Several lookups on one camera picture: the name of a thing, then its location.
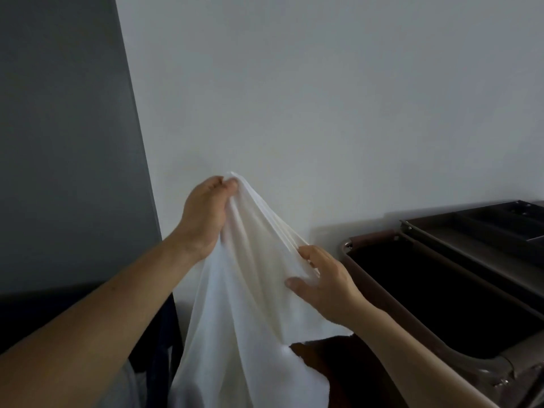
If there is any white towel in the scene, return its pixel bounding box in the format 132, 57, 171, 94
169, 172, 356, 408

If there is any round wooden side table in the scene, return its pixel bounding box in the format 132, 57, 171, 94
291, 335, 354, 408

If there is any person's right hand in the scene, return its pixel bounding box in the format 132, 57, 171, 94
283, 245, 371, 328

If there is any person's right forearm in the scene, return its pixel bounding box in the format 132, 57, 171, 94
348, 305, 498, 408

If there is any white pillowcase black piping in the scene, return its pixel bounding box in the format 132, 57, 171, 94
97, 360, 141, 408

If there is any person's left hand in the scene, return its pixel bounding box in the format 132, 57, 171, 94
176, 175, 240, 262

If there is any navy laundry hamper white frame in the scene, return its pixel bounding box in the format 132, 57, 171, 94
0, 284, 186, 408

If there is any grey door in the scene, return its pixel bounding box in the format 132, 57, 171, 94
0, 0, 162, 296

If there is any brown housekeeping cart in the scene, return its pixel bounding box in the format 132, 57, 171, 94
314, 199, 544, 408

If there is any person's left forearm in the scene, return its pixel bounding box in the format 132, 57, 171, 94
0, 237, 201, 408

